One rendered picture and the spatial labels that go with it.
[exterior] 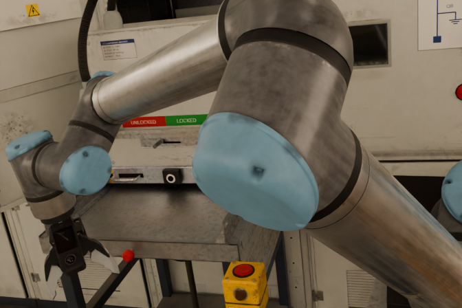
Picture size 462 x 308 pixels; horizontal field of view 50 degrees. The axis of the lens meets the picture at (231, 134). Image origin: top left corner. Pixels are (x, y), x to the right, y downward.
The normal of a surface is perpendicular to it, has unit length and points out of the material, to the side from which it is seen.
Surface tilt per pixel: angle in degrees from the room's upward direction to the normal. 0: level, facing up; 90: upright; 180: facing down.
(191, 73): 109
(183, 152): 90
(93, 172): 93
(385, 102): 90
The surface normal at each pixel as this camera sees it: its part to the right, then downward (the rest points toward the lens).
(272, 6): -0.41, -0.57
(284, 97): 0.07, -0.33
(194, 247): -0.26, 0.33
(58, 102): 0.76, 0.11
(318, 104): 0.54, -0.13
